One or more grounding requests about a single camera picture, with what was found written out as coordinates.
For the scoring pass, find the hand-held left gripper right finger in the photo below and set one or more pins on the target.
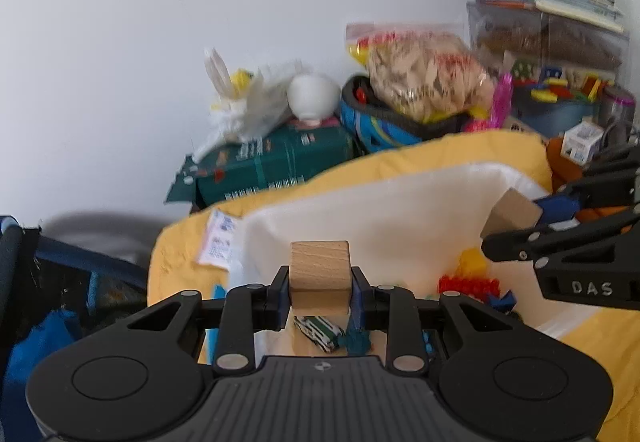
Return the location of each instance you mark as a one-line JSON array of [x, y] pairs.
[[356, 297]]

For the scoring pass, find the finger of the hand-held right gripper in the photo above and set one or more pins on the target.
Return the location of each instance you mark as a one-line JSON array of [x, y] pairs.
[[510, 247], [560, 208]]

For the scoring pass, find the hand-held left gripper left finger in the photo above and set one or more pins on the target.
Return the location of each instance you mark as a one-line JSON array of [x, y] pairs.
[[284, 294]]

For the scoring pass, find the wooden cube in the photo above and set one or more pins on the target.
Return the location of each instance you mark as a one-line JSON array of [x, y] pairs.
[[510, 214], [320, 272]]

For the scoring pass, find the teal toy figure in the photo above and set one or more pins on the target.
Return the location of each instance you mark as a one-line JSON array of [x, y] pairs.
[[357, 342]]

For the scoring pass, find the green and white toy car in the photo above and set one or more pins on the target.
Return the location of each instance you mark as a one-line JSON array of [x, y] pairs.
[[320, 332]]

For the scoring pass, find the large red toy brick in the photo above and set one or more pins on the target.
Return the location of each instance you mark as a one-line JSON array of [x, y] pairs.
[[467, 284]]

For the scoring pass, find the white plastic bin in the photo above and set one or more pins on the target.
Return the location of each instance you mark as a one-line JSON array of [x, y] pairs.
[[400, 222]]

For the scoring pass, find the small white box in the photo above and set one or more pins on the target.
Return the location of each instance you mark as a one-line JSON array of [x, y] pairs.
[[580, 144]]

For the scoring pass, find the white paper label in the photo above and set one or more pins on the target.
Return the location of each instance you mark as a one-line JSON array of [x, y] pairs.
[[217, 237]]

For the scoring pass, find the grey pot of toys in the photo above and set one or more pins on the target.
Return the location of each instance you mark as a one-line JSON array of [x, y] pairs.
[[560, 107]]

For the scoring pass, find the yellow blanket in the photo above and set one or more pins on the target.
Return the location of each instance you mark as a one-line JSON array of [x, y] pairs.
[[190, 242]]

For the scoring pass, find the pink plastic toy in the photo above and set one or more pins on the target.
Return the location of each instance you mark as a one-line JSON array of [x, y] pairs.
[[500, 102]]

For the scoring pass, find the green cardboard box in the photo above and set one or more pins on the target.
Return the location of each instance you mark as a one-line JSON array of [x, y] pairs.
[[270, 162]]

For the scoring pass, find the clear plastic box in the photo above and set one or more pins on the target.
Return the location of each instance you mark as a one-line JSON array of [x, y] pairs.
[[550, 47]]

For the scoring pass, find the blue bicycle helmet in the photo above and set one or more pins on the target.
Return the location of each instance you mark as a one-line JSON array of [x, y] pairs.
[[380, 127]]

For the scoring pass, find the white plastic bag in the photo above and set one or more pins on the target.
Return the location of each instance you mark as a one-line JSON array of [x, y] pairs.
[[245, 112]]

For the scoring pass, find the bag of wooden blocks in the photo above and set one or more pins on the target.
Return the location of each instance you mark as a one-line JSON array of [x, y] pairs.
[[425, 77]]

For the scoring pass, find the white round object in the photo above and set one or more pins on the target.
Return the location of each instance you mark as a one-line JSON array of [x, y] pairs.
[[312, 97]]

